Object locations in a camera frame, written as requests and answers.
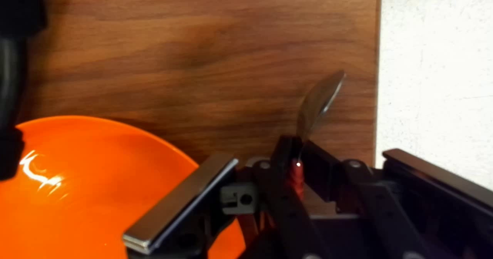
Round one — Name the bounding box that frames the metal spoon with red handle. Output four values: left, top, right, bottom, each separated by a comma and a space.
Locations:
287, 70, 346, 202

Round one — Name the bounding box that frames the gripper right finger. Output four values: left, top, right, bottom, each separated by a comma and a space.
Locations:
303, 140, 493, 259

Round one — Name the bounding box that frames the orange plate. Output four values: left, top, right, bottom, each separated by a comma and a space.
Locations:
0, 115, 247, 259

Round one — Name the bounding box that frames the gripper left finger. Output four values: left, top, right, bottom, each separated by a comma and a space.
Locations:
122, 135, 322, 259

